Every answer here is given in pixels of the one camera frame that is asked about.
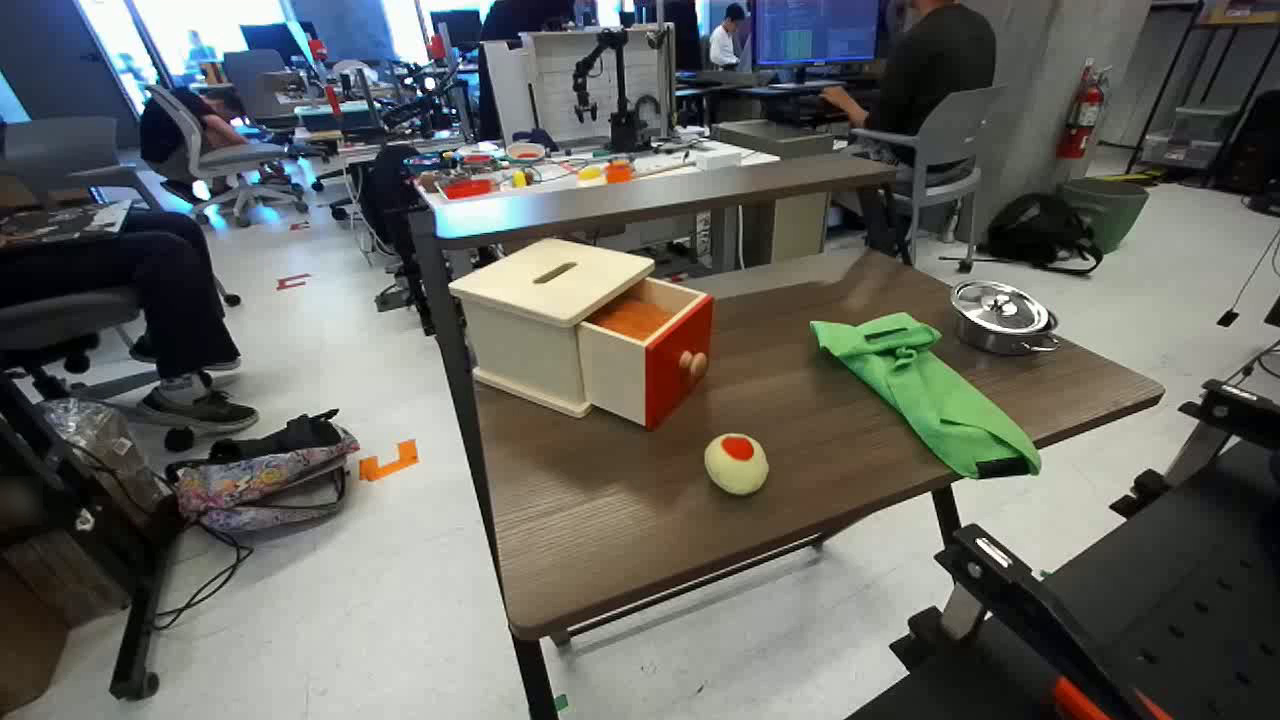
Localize grey office chair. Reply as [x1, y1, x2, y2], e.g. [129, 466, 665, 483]
[146, 86, 306, 226]

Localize metal pot with lid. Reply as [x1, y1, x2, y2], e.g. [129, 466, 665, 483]
[948, 275, 1063, 360]

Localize clear plastic bag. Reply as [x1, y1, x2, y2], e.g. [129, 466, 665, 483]
[38, 396, 166, 535]

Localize black robot cart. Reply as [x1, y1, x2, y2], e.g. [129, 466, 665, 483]
[854, 436, 1280, 720]

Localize long grey work table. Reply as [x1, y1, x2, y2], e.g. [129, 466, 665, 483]
[412, 135, 899, 274]

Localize green bin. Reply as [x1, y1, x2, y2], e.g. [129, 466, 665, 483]
[1062, 178, 1154, 261]

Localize computer monitor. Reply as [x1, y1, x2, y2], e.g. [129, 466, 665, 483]
[753, 0, 887, 73]

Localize person in white shirt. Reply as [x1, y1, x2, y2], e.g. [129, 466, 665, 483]
[703, 0, 753, 73]

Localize person in office chair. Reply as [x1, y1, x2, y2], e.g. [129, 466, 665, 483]
[135, 86, 248, 187]

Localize seated person black clothes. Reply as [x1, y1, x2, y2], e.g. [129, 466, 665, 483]
[0, 212, 265, 436]

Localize black clamp orange handle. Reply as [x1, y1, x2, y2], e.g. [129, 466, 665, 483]
[938, 519, 1178, 720]

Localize cream ball red spot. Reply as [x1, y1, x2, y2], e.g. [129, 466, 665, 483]
[700, 427, 775, 501]

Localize green cloth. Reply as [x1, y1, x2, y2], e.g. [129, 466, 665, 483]
[807, 307, 1043, 483]

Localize black backpack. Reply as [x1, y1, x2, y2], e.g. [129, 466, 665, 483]
[980, 187, 1105, 275]

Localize orange floor bracket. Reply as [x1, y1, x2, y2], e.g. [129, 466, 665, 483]
[356, 436, 423, 483]

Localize seated person dark shirt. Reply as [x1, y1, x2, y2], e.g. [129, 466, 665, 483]
[822, 0, 999, 135]

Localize black table frame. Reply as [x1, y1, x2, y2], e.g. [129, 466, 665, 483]
[403, 212, 972, 720]

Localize white board panel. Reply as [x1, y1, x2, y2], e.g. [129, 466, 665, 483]
[479, 22, 679, 148]

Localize colourful bag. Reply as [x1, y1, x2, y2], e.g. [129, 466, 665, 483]
[169, 408, 365, 541]

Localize grey plastic chair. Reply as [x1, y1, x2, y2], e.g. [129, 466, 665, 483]
[854, 86, 1006, 275]

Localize grey seat chair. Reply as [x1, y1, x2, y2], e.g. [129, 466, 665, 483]
[0, 283, 151, 405]

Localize wooden box with slot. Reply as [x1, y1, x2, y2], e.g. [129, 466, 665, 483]
[449, 235, 660, 419]

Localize wooden drawer red front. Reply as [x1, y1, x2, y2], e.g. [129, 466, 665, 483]
[577, 275, 721, 434]

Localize black mount bracket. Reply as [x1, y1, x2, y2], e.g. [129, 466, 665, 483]
[1178, 378, 1280, 457]

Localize red bowl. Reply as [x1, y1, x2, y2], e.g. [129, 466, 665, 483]
[435, 173, 500, 204]

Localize red fire extinguisher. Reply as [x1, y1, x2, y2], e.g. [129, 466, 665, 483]
[1055, 55, 1114, 168]

